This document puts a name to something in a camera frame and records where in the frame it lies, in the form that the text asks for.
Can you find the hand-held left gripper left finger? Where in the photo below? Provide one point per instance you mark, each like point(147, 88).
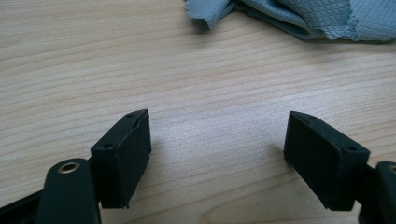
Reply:
point(123, 161)

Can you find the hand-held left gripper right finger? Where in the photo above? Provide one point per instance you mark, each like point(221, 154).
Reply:
point(320, 161)

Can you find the grey-blue textured cloth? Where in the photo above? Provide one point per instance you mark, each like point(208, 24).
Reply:
point(280, 12)

